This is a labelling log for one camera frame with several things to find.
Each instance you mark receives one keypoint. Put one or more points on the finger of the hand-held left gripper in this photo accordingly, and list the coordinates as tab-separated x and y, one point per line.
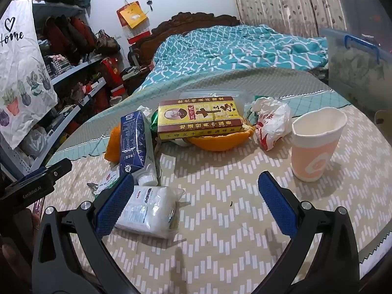
53	171

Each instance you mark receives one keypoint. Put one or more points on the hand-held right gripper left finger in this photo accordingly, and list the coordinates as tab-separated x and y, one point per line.
115	205

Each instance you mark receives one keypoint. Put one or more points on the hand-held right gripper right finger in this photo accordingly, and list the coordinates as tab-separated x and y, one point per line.
277	202

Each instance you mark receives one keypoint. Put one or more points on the green white wrapper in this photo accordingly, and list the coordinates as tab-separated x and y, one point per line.
107	180

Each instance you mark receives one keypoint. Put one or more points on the white tissue packet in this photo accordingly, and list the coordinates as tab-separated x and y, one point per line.
153	211

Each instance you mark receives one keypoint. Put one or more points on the small orange peel piece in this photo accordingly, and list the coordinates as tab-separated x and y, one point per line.
112	147

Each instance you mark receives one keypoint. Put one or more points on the pink white paper cup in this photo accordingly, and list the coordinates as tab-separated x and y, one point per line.
312	153

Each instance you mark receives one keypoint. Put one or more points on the blue drink carton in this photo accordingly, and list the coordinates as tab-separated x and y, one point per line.
133	141

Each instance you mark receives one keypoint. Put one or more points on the white red printed plastic bag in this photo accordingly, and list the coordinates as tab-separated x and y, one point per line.
272	122

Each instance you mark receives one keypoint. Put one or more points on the large orange peel half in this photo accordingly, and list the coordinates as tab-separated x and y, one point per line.
220	144

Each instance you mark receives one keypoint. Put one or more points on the yellow cardboard box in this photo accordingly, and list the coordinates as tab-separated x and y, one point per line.
199	116

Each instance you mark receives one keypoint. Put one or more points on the grey metal shelf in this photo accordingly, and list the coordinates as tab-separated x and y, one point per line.
73	69

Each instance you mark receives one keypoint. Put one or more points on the white plant printed cloth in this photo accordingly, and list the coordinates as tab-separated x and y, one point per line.
21	67

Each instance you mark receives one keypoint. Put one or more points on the red gift box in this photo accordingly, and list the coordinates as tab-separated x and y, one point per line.
111	73

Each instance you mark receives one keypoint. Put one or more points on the row of red black bags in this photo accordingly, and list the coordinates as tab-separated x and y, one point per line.
73	33

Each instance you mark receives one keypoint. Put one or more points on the brown handbag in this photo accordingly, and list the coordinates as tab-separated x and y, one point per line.
107	43

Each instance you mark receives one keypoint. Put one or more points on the teal patterned quilt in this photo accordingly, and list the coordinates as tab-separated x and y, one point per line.
229	49

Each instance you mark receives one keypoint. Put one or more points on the carved wooden headboard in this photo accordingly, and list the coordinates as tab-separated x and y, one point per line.
171	29

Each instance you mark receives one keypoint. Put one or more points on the hanging keys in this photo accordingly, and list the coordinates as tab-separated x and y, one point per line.
149	4

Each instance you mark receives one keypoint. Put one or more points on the leaf print curtain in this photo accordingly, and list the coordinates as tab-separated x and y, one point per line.
275	0

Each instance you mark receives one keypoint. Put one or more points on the red wall calendar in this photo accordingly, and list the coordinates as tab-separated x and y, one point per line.
137	35

